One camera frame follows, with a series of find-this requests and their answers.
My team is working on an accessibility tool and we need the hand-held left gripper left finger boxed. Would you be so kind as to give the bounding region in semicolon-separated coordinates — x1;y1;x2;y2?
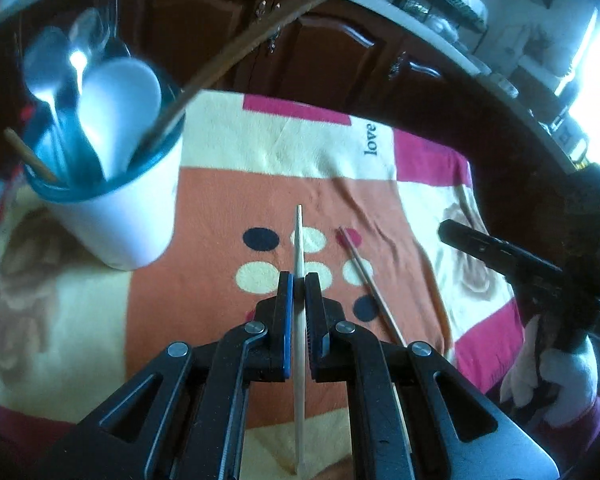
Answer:
30;270;295;480

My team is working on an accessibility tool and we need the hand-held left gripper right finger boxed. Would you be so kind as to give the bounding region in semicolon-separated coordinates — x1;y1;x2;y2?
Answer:
304;271;531;480

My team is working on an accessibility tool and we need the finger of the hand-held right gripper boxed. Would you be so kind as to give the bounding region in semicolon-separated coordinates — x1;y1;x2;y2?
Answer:
437;219;566;286

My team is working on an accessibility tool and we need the wooden chopstick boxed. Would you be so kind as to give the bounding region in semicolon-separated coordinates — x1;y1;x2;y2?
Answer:
3;127;61;184
336;226;408;348
292;204;308;476
145;0;373;148

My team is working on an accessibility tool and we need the white cup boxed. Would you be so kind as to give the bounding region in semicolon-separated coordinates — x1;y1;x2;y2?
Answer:
20;57;186;272

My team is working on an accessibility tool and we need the white ceramic spoon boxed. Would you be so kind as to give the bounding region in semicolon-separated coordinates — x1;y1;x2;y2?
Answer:
78;57;163;181

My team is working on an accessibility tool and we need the large steel spoon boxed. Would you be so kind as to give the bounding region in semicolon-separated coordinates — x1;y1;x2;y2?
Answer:
22;27;76;176

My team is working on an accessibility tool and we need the small steel spoon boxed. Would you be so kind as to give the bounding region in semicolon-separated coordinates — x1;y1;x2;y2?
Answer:
69;7;106;96

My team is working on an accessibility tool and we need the person's right hand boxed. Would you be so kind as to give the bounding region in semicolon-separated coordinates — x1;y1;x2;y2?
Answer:
500;316;600;428

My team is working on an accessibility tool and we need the printed patchwork blanket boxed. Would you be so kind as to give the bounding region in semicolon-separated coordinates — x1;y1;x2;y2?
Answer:
0;89;531;480

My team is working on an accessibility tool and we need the dark wooden cabinet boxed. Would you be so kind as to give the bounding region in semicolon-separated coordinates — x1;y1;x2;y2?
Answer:
0;0;581;241

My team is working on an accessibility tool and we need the metal wire basket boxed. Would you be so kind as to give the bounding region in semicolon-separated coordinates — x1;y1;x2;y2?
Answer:
395;0;488;28

